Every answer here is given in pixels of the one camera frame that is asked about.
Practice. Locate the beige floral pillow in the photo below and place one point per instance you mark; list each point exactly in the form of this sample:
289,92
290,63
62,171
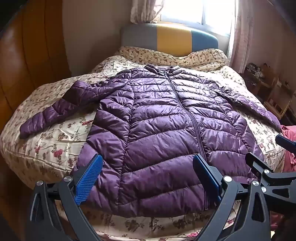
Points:
203,59

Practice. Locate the pale floral curtain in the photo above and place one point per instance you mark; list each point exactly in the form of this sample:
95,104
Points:
144,11
242,34

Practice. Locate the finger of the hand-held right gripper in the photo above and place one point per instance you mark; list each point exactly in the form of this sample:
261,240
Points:
259,163
285,141

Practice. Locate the grey yellow blue headboard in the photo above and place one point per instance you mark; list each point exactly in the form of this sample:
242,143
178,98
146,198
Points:
171,38

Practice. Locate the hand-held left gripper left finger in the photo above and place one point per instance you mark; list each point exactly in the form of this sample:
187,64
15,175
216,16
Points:
89,179

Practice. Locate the purple quilted down jacket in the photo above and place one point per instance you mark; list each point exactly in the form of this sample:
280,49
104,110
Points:
148,129

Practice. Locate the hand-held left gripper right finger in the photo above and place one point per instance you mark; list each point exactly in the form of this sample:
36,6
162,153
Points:
207,177

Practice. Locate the brown wooden wardrobe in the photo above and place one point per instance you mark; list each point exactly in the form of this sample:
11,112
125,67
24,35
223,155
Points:
30,60

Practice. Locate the person's pink clothing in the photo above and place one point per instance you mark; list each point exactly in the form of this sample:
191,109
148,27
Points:
289,148

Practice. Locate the cluttered wooden shelf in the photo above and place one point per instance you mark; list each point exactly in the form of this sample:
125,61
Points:
268,88

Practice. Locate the floral cream quilt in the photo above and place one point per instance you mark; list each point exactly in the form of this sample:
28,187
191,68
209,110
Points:
50,148

